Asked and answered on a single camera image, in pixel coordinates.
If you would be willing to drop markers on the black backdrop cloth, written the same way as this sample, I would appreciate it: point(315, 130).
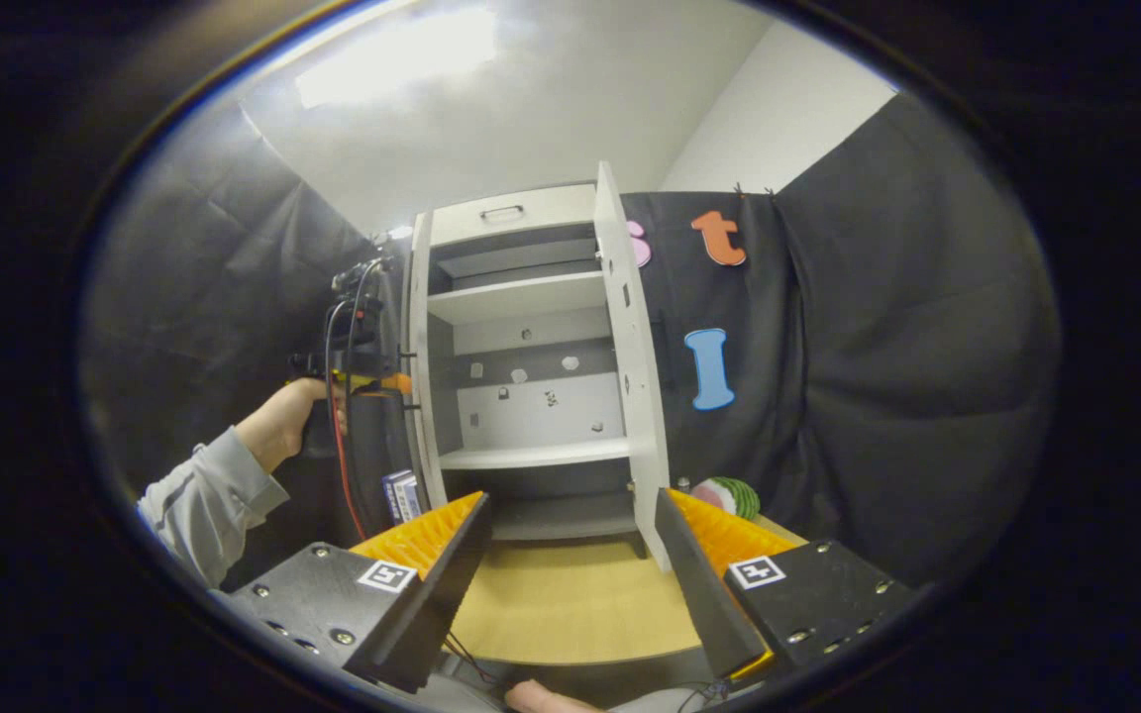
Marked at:
point(878, 347)

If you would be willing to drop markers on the white double-door shoe cabinet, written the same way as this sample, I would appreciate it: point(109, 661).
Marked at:
point(531, 495)

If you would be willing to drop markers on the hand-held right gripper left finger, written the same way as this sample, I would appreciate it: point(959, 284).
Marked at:
point(447, 584)

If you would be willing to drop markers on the white cabinet drawer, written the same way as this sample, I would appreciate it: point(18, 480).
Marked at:
point(531, 213)

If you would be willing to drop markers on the cabinet door with camera sticker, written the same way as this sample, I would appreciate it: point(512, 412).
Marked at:
point(424, 396)

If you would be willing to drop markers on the cabinet door with cherry sticker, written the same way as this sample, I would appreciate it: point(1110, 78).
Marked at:
point(635, 396)

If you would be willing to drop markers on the green pink round toy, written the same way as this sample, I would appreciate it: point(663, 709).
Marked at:
point(729, 497)

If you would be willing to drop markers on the white cabinet shelf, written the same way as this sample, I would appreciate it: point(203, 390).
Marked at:
point(521, 295)
point(531, 455)

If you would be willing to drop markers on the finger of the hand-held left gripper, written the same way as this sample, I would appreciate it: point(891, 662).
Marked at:
point(395, 383)

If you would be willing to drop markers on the dark blue book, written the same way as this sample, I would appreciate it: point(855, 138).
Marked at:
point(392, 500)

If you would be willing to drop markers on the white spine book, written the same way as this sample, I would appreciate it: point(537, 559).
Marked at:
point(410, 495)

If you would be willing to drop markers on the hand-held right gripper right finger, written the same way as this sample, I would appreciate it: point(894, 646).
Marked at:
point(704, 594)

